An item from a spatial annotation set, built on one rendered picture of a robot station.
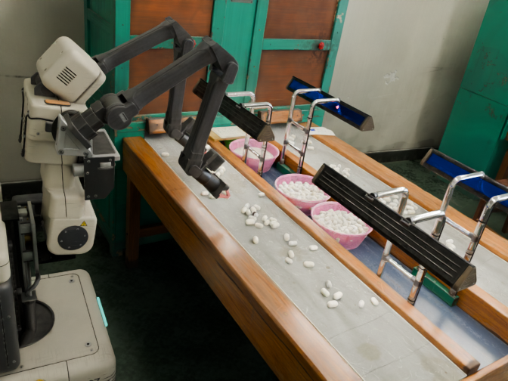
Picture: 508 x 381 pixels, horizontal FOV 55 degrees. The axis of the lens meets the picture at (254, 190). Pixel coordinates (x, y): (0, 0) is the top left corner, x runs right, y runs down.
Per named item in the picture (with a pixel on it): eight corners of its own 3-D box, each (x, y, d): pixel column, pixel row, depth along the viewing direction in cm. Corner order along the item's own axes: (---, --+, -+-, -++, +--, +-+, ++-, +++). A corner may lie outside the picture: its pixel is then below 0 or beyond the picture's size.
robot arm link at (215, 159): (177, 159, 177) (187, 171, 171) (199, 136, 176) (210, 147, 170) (197, 175, 185) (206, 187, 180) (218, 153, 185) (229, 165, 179)
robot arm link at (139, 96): (213, 25, 155) (227, 35, 148) (228, 60, 165) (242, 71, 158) (92, 101, 149) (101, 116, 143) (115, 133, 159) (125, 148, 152)
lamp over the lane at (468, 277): (456, 292, 125) (466, 271, 122) (310, 182, 170) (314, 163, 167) (475, 286, 129) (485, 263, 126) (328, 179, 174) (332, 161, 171)
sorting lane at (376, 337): (392, 419, 127) (394, 414, 126) (144, 143, 257) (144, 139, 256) (465, 380, 142) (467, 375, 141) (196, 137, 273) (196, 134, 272)
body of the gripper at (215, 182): (216, 175, 191) (205, 165, 185) (229, 187, 183) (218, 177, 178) (205, 187, 191) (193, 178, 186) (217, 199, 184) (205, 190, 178)
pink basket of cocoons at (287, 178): (308, 226, 215) (312, 207, 211) (260, 202, 228) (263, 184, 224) (337, 206, 235) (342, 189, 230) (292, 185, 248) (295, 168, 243)
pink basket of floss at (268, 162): (269, 181, 249) (272, 163, 245) (220, 168, 254) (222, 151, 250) (281, 161, 272) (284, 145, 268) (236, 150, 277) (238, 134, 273)
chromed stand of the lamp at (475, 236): (450, 307, 179) (496, 201, 158) (410, 274, 193) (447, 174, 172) (482, 294, 189) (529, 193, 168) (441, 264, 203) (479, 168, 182)
